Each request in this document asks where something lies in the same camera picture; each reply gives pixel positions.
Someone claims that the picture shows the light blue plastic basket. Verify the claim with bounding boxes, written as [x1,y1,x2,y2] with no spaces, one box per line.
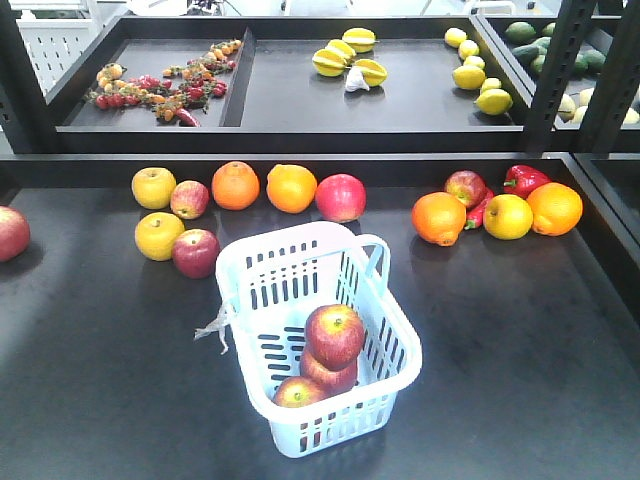
[196,221,422,458]

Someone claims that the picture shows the large red apple back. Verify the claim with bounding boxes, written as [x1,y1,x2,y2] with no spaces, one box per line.
[315,173,367,223]

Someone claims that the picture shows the orange right of pair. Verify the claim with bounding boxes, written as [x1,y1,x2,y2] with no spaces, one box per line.
[266,164,317,214]

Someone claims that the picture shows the orange of pair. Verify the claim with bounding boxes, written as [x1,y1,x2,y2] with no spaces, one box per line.
[211,161,260,211]
[266,164,317,214]

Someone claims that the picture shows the orange left of pair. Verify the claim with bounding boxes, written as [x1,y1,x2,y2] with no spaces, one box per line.
[211,161,260,211]

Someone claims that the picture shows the orange mid right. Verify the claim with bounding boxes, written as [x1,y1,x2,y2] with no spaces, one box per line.
[411,192,466,247]

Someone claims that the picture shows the dark red apple left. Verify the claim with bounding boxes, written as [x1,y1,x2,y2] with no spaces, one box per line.
[172,229,221,279]

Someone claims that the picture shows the small red apple left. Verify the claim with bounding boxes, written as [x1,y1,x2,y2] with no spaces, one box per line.
[170,180,210,220]

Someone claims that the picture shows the red chili pepper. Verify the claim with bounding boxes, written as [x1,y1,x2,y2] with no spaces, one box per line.
[464,188,495,230]

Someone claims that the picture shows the red apple behind oranges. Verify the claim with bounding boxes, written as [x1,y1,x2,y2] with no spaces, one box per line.
[444,170,487,210]

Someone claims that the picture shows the white garlic bulb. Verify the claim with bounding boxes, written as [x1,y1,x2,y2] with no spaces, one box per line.
[344,66,370,93]

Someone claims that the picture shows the yellow apple front left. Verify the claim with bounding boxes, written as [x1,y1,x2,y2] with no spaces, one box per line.
[134,212,185,261]

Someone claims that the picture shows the yellow apple back left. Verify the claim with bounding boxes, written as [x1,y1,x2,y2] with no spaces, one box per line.
[131,167,177,210]

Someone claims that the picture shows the yellow apple right group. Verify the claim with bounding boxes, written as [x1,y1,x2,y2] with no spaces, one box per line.
[483,194,533,240]

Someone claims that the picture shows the black wooden display table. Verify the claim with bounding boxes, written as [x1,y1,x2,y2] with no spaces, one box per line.
[1,154,639,479]

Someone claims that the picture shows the cherry tomato vine pile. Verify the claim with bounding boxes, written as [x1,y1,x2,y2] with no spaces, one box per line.
[83,39,243,127]

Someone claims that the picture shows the yellow starfruit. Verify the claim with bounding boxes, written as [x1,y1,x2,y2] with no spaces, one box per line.
[342,27,377,53]

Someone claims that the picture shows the red bell pepper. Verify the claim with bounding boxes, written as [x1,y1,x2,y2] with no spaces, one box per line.
[503,165,551,199]

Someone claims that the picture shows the yellow lemon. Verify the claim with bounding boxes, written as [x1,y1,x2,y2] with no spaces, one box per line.
[475,88,513,116]

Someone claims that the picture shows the orange far right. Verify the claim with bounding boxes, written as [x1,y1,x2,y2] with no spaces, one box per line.
[526,182,583,236]

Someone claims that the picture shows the green avocado pile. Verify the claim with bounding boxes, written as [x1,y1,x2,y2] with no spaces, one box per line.
[504,20,609,76]

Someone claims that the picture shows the black perforated shelf post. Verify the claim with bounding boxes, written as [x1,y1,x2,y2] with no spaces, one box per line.
[521,0,597,154]

